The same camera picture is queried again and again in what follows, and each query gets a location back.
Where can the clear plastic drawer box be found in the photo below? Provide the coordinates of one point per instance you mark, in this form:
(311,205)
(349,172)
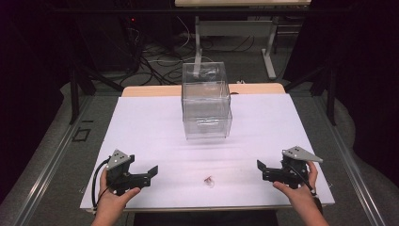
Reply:
(205,106)

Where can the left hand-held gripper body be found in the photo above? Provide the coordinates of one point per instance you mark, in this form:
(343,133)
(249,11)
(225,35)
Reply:
(119,175)

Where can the person's left hand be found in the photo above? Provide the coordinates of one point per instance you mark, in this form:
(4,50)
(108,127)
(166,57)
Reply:
(111,202)

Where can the white desk with metal legs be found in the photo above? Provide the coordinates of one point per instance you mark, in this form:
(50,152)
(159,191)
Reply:
(233,28)

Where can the person's right hand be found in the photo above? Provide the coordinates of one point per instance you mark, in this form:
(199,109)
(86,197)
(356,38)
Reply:
(299,195)

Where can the aluminium floor rail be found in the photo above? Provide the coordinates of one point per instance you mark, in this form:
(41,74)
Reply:
(47,169)
(348,166)

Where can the white table sheet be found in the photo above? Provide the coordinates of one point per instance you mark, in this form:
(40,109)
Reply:
(156,132)

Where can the wooden table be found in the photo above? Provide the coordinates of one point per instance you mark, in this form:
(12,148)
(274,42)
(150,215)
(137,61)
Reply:
(150,91)

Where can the black device with red light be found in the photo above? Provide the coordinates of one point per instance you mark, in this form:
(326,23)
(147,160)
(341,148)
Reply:
(131,25)

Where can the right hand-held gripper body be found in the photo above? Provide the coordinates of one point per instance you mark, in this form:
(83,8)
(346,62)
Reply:
(293,172)

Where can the black wristband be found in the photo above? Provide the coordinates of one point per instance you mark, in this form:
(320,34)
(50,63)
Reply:
(319,203)

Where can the black metal stand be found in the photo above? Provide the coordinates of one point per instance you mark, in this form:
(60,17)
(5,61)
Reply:
(75,91)
(329,91)

